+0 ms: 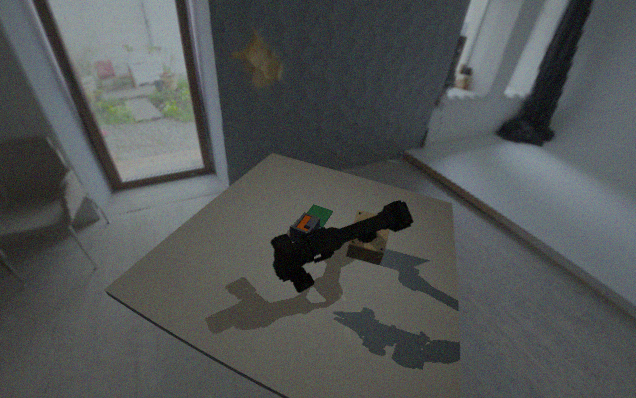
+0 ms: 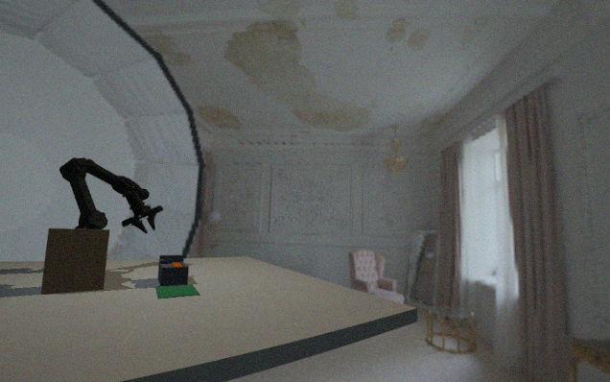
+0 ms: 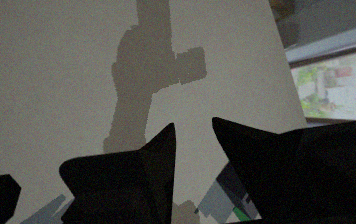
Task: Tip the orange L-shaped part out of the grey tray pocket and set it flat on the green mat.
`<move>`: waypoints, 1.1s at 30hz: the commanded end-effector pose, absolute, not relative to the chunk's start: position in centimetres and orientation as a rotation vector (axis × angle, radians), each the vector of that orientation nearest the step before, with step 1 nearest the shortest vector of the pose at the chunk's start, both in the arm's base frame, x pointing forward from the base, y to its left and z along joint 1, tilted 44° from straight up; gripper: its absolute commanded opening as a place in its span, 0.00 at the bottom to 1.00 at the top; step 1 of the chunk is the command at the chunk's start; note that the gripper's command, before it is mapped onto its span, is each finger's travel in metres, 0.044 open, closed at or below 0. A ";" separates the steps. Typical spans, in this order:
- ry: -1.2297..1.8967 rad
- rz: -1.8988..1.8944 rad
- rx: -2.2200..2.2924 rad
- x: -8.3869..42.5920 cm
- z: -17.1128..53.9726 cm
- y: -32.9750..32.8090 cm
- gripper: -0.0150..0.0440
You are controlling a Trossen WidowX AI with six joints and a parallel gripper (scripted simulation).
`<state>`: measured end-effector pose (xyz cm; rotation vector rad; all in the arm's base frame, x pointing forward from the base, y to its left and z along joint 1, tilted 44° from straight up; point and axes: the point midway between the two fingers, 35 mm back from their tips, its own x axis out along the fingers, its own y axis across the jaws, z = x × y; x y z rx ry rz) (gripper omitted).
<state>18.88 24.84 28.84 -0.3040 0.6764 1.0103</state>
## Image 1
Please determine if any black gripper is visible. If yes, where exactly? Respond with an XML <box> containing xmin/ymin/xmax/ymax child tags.
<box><xmin>270</xmin><ymin>234</ymin><xmax>314</xmax><ymax>293</ymax></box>

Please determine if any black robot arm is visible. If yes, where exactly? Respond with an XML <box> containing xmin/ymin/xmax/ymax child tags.
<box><xmin>272</xmin><ymin>200</ymin><xmax>413</xmax><ymax>282</ymax></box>

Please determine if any orange l-shaped part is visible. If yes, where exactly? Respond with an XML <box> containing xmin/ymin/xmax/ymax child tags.
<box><xmin>297</xmin><ymin>215</ymin><xmax>311</xmax><ymax>231</ymax></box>

